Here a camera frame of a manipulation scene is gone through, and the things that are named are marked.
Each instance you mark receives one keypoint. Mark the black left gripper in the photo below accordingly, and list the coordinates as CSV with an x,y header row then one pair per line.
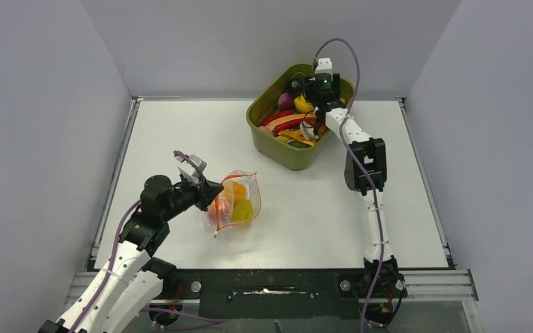
x,y
209,191

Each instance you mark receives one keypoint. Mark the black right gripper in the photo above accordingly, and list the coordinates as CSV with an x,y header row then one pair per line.
x,y
309,82

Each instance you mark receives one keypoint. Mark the pink peach toy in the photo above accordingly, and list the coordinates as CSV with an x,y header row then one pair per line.
x,y
212,213

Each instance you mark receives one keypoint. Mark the yellow bell pepper toy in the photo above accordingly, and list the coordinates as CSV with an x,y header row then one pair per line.
x,y
239,192

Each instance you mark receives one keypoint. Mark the clear zip top bag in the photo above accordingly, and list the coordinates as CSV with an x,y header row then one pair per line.
x,y
225,200

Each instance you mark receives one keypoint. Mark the yellow lemon slice toy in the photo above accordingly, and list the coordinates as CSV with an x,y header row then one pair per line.
x,y
242,212

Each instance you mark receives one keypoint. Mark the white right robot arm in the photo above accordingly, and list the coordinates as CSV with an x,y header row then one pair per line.
x,y
365,174

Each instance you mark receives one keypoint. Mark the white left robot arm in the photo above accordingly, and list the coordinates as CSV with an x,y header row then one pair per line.
x,y
133,276

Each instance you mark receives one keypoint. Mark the yellow banana toy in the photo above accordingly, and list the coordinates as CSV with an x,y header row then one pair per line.
x,y
302,105

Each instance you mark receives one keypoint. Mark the purple onion toy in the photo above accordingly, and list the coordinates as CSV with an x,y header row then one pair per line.
x,y
286,102

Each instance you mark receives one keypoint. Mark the red chili pepper toy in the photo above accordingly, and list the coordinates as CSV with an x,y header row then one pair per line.
x,y
292,123

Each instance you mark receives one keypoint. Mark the orange ginger root toy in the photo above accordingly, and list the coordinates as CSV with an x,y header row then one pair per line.
x,y
292,134

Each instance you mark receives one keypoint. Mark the olive green plastic tub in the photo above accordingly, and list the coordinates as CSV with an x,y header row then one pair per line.
x,y
263,115

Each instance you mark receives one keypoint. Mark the dark green avocado toy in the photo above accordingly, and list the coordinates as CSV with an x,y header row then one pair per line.
x,y
298,144

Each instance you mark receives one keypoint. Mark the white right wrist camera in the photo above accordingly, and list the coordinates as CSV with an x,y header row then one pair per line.
x,y
323,66

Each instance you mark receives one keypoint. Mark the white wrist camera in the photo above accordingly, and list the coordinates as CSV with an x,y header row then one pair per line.
x,y
323,66
191,168

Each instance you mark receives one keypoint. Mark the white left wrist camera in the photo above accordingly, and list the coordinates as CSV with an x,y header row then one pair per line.
x,y
191,168

